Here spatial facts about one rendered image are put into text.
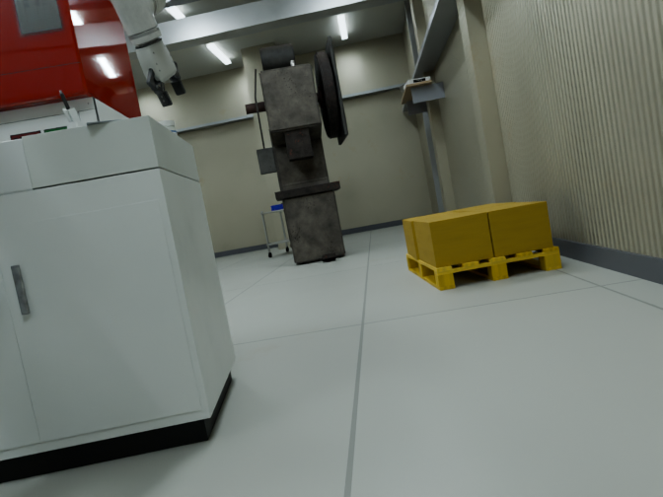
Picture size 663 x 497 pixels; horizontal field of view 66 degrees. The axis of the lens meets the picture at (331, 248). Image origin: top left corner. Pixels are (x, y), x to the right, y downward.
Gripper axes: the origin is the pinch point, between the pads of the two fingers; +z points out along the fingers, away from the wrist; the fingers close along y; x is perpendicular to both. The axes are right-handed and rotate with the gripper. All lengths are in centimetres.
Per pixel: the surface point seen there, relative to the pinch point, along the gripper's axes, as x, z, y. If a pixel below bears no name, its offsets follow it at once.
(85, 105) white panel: -64, 4, -41
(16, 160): -40.0, 0.7, 23.1
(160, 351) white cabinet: -13, 58, 43
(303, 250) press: -149, 304, -368
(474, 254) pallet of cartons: 68, 167, -132
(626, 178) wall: 147, 119, -115
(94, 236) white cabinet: -24.2, 24.5, 29.8
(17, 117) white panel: -88, 0, -33
